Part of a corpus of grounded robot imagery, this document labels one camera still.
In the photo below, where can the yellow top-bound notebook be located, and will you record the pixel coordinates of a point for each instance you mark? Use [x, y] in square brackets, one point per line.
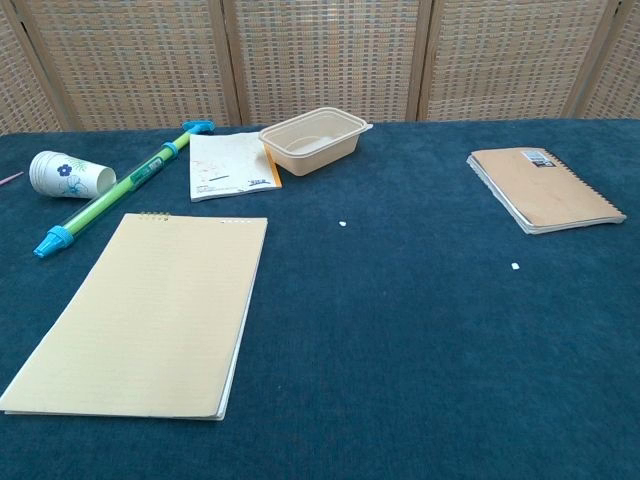
[150, 315]

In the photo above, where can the brown spiral notebook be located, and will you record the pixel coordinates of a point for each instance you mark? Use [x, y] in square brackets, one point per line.
[542, 187]

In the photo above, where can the beige plastic food container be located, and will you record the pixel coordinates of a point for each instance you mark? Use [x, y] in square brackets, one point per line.
[312, 145]

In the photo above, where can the blue table cloth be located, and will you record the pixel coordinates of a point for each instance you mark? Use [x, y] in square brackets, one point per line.
[380, 325]

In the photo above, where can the white notepad with orange edge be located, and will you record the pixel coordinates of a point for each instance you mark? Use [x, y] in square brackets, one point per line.
[225, 167]

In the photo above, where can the woven bamboo folding screen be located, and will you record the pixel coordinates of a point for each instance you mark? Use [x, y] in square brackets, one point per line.
[320, 60]

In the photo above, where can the green and blue water squirter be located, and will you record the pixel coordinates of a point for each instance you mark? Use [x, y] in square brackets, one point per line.
[125, 187]

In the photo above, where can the white paper cup blue flower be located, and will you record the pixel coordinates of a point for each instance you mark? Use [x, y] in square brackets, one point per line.
[65, 175]

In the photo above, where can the thin pink stick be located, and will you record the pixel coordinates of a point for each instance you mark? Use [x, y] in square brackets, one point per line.
[10, 178]

